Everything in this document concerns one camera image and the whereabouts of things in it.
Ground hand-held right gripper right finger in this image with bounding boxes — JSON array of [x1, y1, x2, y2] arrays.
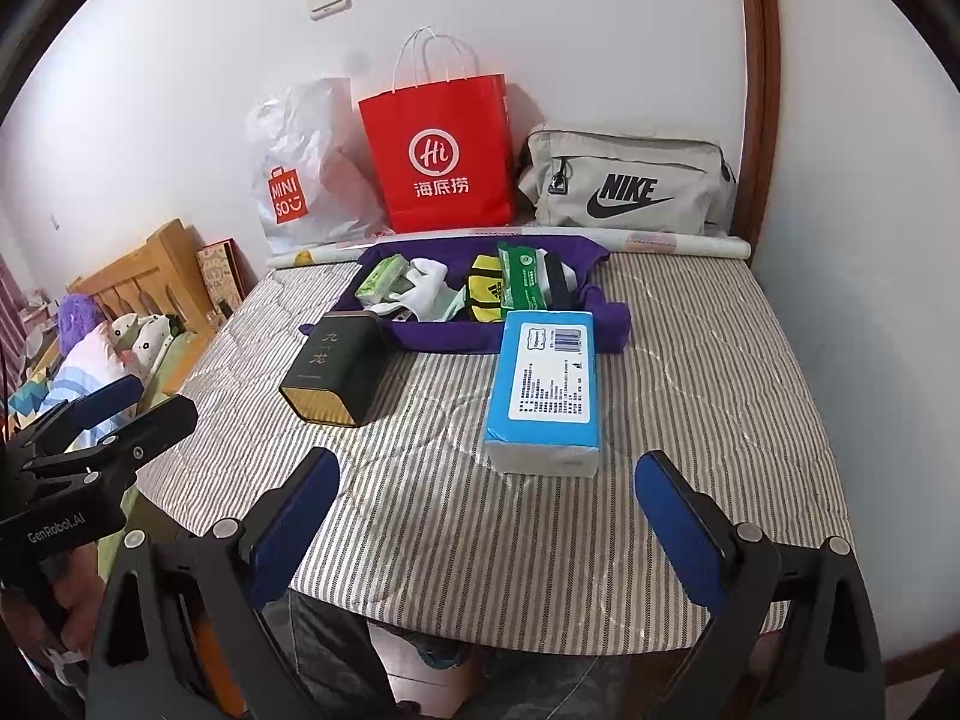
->
[[634, 450, 887, 720]]

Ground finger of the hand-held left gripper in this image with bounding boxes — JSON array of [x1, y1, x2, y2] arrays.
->
[[11, 375, 145, 458], [19, 394, 200, 492]]

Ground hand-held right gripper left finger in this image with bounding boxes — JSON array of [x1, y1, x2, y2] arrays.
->
[[88, 446, 342, 720]]

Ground purple fabric storage tray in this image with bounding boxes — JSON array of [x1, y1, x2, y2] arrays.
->
[[300, 235, 632, 355]]

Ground green wet wipes pack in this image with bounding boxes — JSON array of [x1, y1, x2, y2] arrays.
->
[[354, 255, 410, 305]]

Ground mint green sock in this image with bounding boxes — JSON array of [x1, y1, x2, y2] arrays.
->
[[367, 286, 472, 323]]

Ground white sock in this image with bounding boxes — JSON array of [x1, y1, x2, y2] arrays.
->
[[405, 257, 452, 320]]

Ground green sachet packet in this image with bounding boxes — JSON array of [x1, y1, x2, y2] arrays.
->
[[496, 242, 557, 310]]

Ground small yellow bag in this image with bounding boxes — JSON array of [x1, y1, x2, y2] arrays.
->
[[465, 255, 509, 323]]

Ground person's left hand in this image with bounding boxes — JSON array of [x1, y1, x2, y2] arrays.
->
[[41, 540, 106, 653]]

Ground purple fluffy plush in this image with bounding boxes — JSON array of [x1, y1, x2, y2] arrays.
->
[[56, 294, 106, 353]]

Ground person's legs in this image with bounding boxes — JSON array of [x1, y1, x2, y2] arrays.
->
[[262, 592, 721, 720]]

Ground wooden bed headboard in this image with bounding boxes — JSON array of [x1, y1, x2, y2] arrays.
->
[[67, 219, 207, 338]]

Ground grey striped mattress pad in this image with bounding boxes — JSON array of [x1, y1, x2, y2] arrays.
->
[[135, 251, 856, 650]]

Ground patterned book box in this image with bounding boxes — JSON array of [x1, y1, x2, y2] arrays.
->
[[196, 238, 252, 320]]

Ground dark green tea tin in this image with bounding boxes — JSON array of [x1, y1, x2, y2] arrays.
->
[[279, 313, 391, 430]]

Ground blue tissue pack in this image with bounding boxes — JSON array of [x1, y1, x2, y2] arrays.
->
[[484, 309, 603, 479]]

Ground white rolled paper poster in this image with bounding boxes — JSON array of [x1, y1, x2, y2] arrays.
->
[[266, 225, 753, 269]]

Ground white plastic shopping bag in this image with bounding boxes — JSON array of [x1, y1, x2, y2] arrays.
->
[[247, 77, 391, 256]]

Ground grey waist bag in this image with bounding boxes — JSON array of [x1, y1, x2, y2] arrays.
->
[[516, 122, 740, 237]]

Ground red paper carrier bag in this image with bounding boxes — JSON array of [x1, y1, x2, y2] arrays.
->
[[358, 26, 517, 235]]

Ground brown wooden door frame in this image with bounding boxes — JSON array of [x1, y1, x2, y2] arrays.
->
[[731, 0, 785, 263]]

